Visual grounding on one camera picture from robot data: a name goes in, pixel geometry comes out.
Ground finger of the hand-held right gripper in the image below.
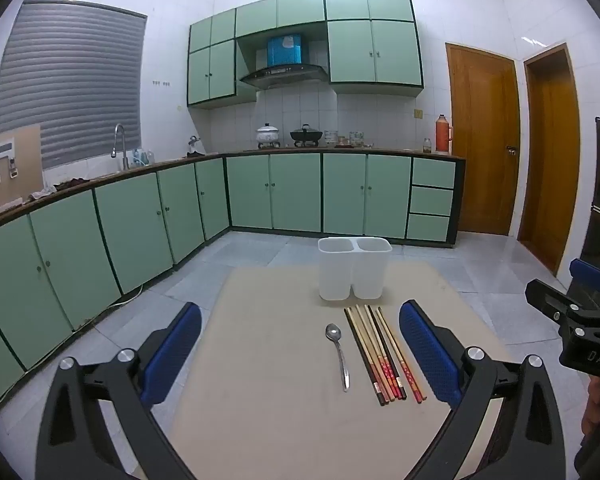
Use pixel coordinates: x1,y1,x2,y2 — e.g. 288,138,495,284
569,258,600,311
525,279,583,335

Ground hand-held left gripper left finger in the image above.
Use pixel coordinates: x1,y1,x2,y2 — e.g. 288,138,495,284
35,302,203,480

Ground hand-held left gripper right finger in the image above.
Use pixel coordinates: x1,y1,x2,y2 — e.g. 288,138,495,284
399,300,566,480

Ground metal spoon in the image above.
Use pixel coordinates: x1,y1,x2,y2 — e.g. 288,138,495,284
325,323,351,393

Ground white two-compartment utensil holder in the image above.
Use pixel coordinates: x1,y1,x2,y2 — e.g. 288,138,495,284
317,236,394,302

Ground person's right hand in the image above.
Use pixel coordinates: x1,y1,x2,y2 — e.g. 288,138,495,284
581,374,600,438

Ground beige tablecloth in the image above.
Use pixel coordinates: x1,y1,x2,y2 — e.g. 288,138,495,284
169,261,518,480

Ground brown wooden door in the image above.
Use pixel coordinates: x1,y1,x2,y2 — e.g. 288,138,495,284
517,42,581,276
446,42,522,237

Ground green drawer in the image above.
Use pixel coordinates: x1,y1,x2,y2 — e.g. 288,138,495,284
406,214,451,242
408,187,454,216
411,157,457,189

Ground orange thermos flask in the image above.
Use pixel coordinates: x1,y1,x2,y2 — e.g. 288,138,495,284
434,114,453,156

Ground metal kitchen faucet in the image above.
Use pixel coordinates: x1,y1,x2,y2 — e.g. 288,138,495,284
111,124,131,171

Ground green kitchen base cabinets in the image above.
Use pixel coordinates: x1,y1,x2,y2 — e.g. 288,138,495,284
0,152,467,418

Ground brown cardboard board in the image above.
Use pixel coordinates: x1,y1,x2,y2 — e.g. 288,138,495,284
0,124,43,218

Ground white lidded pot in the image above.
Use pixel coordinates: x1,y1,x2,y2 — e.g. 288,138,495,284
256,122,282,146

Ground black lidded wok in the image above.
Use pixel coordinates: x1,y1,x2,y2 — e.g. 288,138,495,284
290,124,325,145

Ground grey window blind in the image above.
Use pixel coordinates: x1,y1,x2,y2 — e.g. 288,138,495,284
0,0,148,171

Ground black range hood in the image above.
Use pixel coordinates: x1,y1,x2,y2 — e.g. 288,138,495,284
239,63,330,91

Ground white floor cable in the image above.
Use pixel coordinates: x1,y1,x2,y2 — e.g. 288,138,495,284
72,282,146,333

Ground white bracket device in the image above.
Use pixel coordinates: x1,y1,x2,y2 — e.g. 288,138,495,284
0,142,20,186

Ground green wall cabinets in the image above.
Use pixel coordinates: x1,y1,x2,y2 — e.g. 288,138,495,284
186,0,426,110

